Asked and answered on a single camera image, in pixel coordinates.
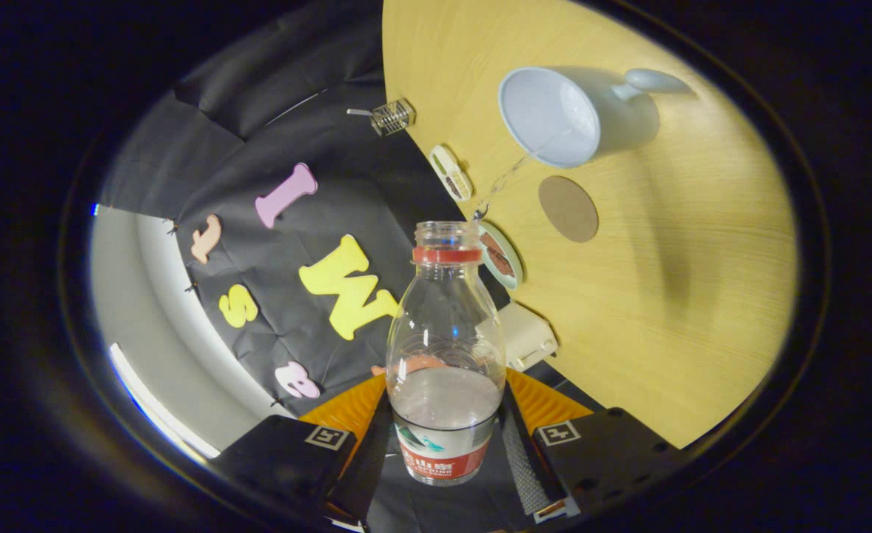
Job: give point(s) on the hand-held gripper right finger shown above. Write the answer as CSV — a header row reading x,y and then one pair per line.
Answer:
x,y
525,466

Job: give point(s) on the black backdrop cloth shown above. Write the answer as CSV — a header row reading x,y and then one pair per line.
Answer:
x,y
258,133

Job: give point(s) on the white toaster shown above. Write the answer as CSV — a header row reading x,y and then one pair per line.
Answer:
x,y
526,337

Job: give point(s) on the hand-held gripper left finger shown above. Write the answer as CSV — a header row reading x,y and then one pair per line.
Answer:
x,y
366,474

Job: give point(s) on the wooden table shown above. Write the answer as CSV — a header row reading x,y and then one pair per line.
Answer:
x,y
665,296

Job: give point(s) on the light blue cup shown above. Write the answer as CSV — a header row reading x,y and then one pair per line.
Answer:
x,y
547,115

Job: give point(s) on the long ceiling light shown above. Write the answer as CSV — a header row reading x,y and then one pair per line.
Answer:
x,y
158,407

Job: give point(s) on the brown meat piece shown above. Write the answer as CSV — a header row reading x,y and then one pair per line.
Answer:
x,y
499,255

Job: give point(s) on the clear juice bottle red label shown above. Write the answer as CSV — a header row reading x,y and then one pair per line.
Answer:
x,y
445,414

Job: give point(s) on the white divided dish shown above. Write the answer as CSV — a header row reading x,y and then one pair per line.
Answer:
x,y
451,174

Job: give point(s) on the pale green plate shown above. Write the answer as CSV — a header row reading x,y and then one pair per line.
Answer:
x,y
511,277

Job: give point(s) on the round brown coaster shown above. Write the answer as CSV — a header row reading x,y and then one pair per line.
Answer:
x,y
568,209

